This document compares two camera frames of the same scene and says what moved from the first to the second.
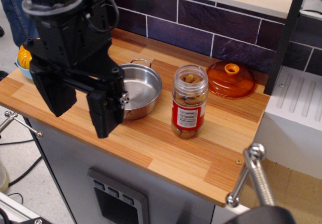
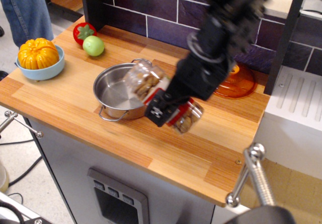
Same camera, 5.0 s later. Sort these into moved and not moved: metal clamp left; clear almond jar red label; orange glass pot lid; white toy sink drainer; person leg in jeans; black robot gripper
Moved: clear almond jar red label; black robot gripper
Not moved: orange glass pot lid; white toy sink drainer; person leg in jeans; metal clamp left
